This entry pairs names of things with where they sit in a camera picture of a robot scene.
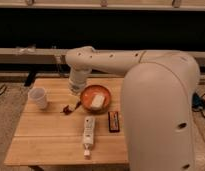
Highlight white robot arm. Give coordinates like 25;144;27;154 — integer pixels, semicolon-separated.
65;46;200;171

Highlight orange bowl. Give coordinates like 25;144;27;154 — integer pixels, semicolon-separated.
80;85;111;113

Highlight white soap bar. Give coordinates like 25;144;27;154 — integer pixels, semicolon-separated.
91;94;105;110

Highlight dark red rectangular box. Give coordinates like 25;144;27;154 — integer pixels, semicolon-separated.
108;111;120;133

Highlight white remote control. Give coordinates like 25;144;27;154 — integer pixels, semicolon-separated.
82;116;95;158

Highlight wooden table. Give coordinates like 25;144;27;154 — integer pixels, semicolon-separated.
5;78;127;166

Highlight white paper cup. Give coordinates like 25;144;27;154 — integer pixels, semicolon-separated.
28;87;48;109

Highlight blue object on floor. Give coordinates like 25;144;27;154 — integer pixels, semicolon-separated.
192;93;205;109

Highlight brown handled tool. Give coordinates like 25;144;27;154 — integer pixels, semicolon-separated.
62;101;81;115

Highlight black cable on floor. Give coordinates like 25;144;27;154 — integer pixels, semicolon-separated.
0;83;8;98

